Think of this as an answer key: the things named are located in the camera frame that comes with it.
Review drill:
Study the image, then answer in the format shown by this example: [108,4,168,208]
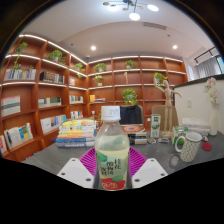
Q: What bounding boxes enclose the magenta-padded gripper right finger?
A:
[127,146,169,190]

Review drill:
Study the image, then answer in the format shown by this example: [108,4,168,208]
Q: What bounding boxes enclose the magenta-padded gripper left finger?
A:
[56,146,99,190]

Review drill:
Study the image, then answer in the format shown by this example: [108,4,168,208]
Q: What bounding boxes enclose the clear drink bottle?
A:
[94,105,131,192]

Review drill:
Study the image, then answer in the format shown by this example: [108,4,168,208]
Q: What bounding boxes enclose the colourful book stack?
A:
[55,118,98,148]

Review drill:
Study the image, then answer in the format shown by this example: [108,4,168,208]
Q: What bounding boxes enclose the dark book stack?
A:
[120,123,148,145]

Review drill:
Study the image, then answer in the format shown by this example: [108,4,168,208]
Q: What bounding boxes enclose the green-white drink carton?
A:
[149,113,162,139]

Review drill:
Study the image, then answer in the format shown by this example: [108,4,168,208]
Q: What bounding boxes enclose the white mug, triangle pattern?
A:
[174,131,203,163]

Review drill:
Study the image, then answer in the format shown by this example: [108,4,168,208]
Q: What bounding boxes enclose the green-white box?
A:
[171,125,190,145]

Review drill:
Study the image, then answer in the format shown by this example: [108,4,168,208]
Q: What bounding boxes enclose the dark chair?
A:
[119,104,145,126]

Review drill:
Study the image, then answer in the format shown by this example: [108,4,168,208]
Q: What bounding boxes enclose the flat round red coaster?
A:
[201,142,213,152]

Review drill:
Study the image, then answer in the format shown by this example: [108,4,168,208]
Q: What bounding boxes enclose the white flat box stack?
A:
[181,117,212,136]

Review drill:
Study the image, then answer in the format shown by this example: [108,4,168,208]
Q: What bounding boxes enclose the wooden artist mannequin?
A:
[153,77,183,139]

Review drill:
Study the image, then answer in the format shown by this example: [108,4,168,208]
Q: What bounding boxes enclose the pink-white flower bouquet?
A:
[203,77,221,106]

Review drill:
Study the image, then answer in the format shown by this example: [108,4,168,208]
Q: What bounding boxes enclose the grey curtain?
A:
[196,56,221,79]

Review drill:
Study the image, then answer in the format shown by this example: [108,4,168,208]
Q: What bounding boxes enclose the ceiling lights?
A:
[89,0,179,51]

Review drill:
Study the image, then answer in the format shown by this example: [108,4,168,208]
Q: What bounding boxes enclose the wooden wall shelf unit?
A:
[0,33,188,163]

